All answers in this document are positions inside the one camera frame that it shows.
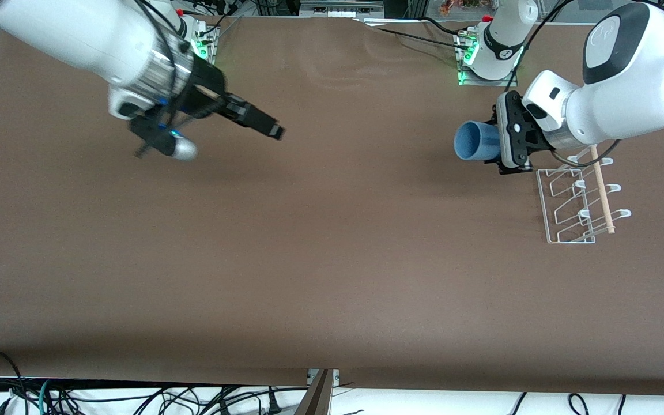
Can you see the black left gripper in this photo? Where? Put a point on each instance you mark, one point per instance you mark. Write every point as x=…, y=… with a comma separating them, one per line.
x=541, y=140

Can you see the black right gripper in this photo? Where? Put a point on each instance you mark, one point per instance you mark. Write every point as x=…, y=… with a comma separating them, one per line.
x=207, y=89

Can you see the blue plastic cup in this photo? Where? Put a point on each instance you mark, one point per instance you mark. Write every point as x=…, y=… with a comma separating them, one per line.
x=476, y=141

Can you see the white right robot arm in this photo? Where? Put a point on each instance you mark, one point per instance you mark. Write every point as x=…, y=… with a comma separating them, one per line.
x=78, y=34

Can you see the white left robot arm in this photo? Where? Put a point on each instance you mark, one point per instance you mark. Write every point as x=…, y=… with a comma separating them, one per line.
x=626, y=98

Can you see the white power strip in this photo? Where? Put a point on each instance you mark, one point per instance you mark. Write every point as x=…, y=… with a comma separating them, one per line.
x=340, y=8

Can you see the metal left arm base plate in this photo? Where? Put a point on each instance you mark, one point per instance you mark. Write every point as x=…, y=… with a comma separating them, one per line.
x=489, y=82

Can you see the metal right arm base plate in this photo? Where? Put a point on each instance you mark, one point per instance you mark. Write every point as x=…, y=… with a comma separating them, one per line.
x=208, y=43

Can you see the metal table frame post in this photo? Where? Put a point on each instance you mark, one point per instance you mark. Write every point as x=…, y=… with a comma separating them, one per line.
x=317, y=395

